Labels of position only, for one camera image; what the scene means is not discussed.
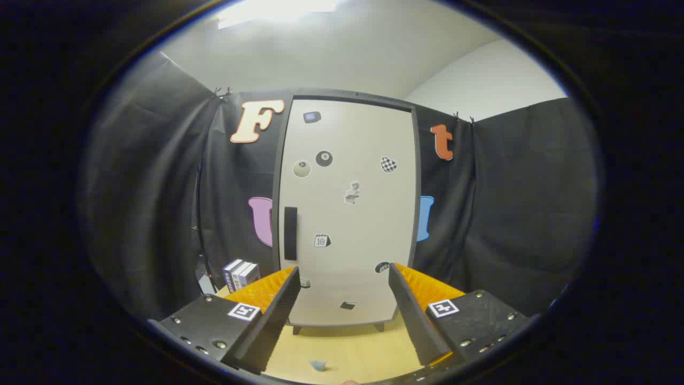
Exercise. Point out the white blue tube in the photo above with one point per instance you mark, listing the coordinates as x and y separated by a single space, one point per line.
318 365

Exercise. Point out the grey cabinet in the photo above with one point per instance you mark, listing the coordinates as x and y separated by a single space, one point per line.
276 160

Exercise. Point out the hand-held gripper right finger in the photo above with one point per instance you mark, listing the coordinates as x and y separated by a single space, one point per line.
414 315

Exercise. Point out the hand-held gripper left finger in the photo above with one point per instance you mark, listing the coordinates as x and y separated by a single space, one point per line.
278 315

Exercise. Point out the black backdrop cloth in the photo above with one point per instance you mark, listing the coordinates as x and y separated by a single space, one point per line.
507 214

